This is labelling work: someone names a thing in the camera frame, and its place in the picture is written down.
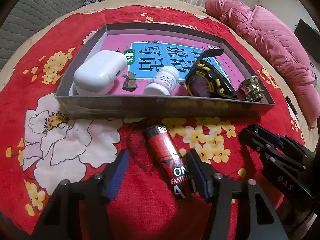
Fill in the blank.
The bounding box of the grey shallow cardboard box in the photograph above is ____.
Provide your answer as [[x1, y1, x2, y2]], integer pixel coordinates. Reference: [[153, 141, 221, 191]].
[[55, 23, 275, 118]]

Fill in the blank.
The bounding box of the red floral blanket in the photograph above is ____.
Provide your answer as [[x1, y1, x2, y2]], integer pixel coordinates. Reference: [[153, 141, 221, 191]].
[[1, 6, 303, 239]]

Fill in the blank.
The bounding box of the pink quilted jacket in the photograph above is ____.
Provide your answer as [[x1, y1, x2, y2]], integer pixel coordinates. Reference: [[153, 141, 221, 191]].
[[204, 0, 319, 128]]

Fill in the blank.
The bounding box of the yellow black wristwatch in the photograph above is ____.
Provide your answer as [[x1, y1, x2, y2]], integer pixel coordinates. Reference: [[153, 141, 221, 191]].
[[185, 48, 237, 99]]

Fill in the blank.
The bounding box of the white earbuds case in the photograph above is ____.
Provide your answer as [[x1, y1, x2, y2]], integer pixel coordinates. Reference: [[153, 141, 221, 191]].
[[73, 50, 127, 96]]

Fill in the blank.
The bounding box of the white pill bottle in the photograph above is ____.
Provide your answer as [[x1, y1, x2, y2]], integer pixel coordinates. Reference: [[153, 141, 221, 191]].
[[143, 66, 180, 96]]

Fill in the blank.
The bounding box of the brass metal knob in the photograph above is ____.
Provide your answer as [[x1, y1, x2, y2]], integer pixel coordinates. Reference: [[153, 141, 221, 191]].
[[237, 75, 264, 102]]

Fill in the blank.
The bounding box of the black rectangular lighter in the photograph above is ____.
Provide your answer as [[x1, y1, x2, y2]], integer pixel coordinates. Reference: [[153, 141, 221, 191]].
[[123, 71, 137, 92]]

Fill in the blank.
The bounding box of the grey quilted sofa cover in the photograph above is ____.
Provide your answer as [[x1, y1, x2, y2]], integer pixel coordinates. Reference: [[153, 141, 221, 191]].
[[1, 0, 83, 68]]

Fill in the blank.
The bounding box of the black television screen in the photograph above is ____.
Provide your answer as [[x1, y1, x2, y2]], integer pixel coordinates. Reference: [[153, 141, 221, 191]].
[[294, 19, 320, 63]]

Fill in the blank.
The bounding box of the pink Chinese workbook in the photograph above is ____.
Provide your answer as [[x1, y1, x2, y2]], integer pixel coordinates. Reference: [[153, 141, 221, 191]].
[[72, 33, 251, 97]]

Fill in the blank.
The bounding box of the blanket brand label tag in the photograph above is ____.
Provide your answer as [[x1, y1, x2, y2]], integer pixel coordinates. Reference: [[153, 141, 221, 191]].
[[285, 95, 297, 116]]

